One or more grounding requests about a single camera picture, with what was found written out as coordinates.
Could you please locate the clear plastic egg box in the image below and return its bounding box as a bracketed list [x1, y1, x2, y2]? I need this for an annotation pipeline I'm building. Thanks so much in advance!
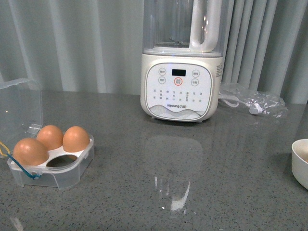
[0, 78, 94, 190]

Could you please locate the brown egg back right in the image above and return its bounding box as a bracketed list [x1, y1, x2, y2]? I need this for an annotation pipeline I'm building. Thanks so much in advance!
[63, 126, 90, 153]

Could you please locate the brown egg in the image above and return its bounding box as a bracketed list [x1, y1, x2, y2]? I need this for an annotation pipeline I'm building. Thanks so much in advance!
[63, 126, 90, 153]
[37, 125, 64, 151]
[13, 138, 49, 166]

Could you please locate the brown egg back left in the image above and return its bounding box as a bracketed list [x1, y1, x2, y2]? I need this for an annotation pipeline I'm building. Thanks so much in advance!
[37, 125, 64, 151]

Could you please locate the brown egg front left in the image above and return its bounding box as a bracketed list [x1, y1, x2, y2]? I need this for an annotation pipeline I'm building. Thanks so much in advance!
[13, 138, 49, 166]

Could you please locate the white Joyoung blender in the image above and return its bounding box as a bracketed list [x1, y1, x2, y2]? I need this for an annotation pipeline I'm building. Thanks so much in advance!
[141, 0, 229, 122]

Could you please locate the crumpled clear plastic bag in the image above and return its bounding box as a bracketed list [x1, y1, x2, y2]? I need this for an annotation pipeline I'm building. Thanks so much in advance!
[218, 83, 288, 118]

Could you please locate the blue rubber band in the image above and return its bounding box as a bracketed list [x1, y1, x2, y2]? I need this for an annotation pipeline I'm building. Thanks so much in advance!
[7, 153, 41, 180]

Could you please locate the cream white bowl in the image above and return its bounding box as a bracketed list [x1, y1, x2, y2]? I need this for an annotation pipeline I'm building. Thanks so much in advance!
[292, 139, 308, 189]

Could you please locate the yellow rubber band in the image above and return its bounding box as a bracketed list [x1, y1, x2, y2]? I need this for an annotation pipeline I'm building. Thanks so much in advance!
[0, 141, 11, 156]

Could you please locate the white power cable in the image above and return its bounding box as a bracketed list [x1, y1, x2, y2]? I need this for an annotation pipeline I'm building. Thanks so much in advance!
[218, 92, 263, 115]

